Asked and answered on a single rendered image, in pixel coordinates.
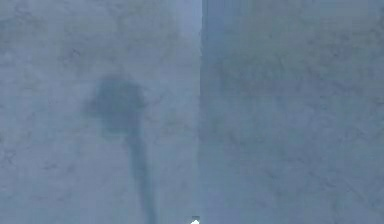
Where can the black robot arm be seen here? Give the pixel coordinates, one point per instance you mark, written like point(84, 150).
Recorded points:
point(195, 221)

